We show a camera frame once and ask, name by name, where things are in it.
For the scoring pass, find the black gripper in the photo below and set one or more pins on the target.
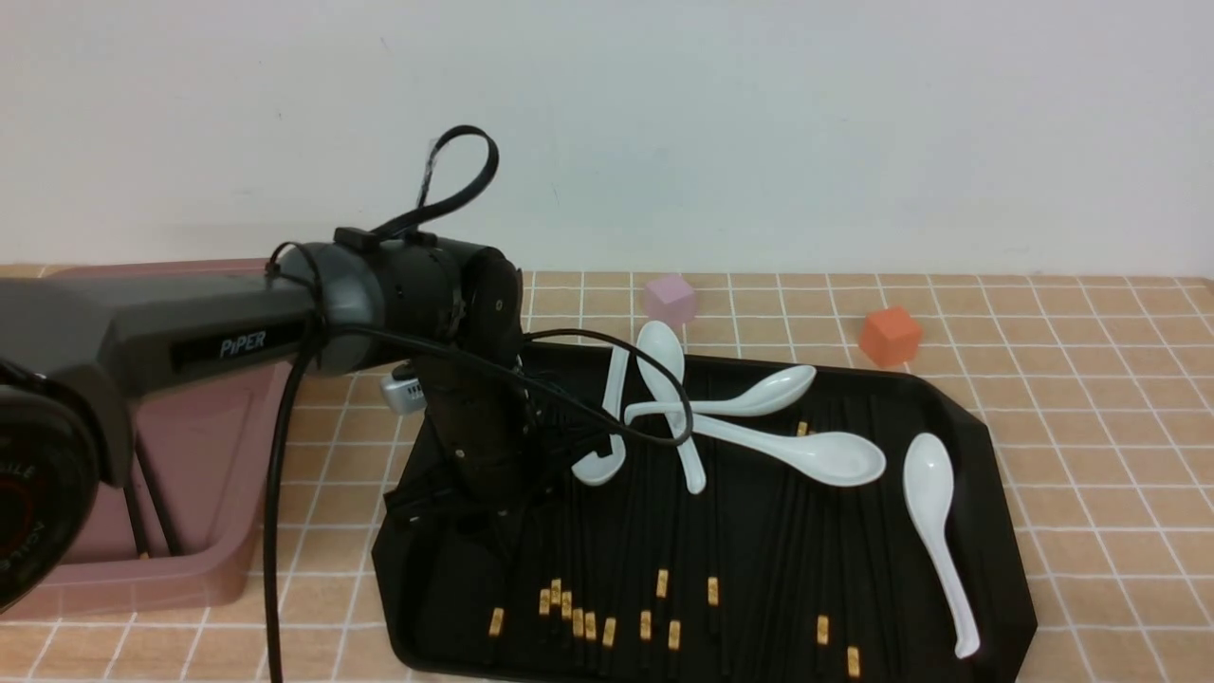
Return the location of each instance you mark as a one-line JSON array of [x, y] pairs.
[[483, 457]]

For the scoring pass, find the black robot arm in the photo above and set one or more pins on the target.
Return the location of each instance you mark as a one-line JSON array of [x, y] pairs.
[[387, 300]]

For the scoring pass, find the white ceramic spoon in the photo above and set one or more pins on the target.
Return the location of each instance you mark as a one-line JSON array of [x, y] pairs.
[[658, 340], [770, 395], [928, 480], [837, 459], [594, 469]]

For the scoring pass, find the black chopstick leftmost on tray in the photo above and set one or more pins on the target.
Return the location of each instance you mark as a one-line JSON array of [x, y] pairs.
[[496, 621]]

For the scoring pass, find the black chopstick gold band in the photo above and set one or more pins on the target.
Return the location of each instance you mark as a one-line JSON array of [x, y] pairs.
[[845, 539], [822, 624], [712, 557], [665, 484]]

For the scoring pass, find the white ceramic spoon centre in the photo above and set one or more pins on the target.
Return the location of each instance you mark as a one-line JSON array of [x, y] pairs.
[[658, 340]]

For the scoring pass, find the black chopstick gold band centre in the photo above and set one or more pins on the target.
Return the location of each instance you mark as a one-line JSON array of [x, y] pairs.
[[712, 557]]

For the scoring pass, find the pink cube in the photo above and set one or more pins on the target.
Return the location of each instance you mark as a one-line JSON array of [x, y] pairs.
[[670, 299]]

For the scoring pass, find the brown plastic bin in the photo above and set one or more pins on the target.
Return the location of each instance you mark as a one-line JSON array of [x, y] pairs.
[[199, 531]]

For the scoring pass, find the black plastic tray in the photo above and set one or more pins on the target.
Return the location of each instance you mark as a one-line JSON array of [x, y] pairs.
[[577, 603]]

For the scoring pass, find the white ceramic spoon upper right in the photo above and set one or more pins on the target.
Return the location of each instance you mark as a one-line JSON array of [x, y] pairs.
[[770, 395]]

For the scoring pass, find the black chopstick in bin right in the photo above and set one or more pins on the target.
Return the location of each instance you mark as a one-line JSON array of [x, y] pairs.
[[156, 497]]

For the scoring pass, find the black chopstick in bin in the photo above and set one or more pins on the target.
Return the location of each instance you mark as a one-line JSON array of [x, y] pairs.
[[136, 521], [156, 497]]

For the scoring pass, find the white ceramic spoon lower middle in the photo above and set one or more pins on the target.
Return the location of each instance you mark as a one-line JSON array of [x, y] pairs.
[[837, 459]]

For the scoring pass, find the black chopstick in bin left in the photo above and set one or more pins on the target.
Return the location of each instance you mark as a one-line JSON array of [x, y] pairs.
[[136, 521]]

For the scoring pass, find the black chopstick gold band far right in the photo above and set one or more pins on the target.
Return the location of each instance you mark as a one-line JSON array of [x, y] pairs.
[[845, 539]]

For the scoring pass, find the orange cube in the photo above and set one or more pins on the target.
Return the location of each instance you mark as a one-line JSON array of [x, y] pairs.
[[891, 337]]

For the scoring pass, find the white ceramic spoon far right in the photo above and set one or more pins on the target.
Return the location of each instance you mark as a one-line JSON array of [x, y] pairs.
[[928, 480]]

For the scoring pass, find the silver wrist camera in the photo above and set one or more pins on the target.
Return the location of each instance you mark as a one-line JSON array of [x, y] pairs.
[[402, 393]]

